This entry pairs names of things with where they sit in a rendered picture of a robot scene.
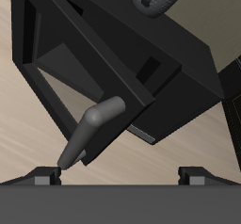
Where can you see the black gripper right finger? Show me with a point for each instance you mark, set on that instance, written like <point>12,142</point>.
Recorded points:
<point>194,173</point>

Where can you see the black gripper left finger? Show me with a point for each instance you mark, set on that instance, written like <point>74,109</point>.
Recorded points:
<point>44,173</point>

